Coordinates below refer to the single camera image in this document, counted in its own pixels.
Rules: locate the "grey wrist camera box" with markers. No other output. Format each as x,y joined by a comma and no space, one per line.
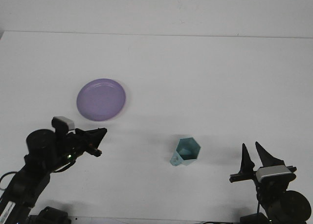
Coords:
64,122
274,172

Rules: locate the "pale blue hexagonal cup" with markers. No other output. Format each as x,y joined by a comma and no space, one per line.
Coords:
187,151

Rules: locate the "pale purple round plate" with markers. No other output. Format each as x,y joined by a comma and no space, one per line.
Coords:
101,99

